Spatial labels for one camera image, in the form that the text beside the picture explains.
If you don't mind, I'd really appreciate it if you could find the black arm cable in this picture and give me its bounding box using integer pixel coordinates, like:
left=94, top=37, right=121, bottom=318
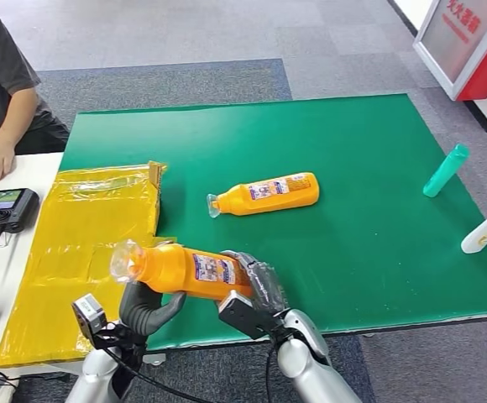
left=101, top=343, right=216, bottom=403
left=265, top=343, right=276, bottom=403

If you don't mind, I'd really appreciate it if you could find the orange bottle with clear cap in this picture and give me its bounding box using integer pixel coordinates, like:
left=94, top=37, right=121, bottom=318
left=110, top=240, right=255, bottom=302
left=206, top=172, right=320, bottom=219

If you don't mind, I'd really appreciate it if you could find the black controller with screen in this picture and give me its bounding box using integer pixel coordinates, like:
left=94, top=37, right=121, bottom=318
left=0, top=187, right=40, bottom=235

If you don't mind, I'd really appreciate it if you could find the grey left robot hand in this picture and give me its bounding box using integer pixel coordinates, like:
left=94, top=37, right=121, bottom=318
left=119, top=280, right=187, bottom=338

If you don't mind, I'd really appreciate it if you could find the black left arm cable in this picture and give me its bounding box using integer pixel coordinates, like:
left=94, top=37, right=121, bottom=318
left=101, top=343, right=216, bottom=403

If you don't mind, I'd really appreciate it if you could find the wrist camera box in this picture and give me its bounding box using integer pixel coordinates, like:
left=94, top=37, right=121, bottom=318
left=218, top=289, right=285, bottom=342
left=71, top=293, right=109, bottom=343

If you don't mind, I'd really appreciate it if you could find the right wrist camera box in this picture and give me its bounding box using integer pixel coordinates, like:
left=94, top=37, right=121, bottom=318
left=218, top=289, right=285, bottom=342

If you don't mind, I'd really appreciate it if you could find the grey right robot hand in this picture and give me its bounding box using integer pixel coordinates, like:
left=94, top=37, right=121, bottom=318
left=220, top=250, right=289, bottom=316

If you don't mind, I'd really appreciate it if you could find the red and white cabinet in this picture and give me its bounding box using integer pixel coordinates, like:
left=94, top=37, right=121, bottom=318
left=414, top=0, right=487, bottom=103

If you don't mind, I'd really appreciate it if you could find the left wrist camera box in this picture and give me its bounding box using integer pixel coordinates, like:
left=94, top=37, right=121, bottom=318
left=71, top=293, right=109, bottom=343

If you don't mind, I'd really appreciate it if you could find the green table mat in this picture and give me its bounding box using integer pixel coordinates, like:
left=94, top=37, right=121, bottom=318
left=58, top=93, right=487, bottom=352

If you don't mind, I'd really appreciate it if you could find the black cable on floor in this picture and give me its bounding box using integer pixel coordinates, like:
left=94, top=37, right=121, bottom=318
left=0, top=351, right=70, bottom=390

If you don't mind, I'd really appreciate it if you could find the teal plastic bottle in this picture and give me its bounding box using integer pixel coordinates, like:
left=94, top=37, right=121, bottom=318
left=422, top=144, right=470, bottom=198

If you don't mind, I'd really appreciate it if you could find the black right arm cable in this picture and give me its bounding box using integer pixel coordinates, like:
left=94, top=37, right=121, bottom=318
left=265, top=343, right=276, bottom=403

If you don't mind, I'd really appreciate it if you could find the yellow taped cardboard box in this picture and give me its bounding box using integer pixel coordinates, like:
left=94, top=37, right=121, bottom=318
left=0, top=161, right=177, bottom=369

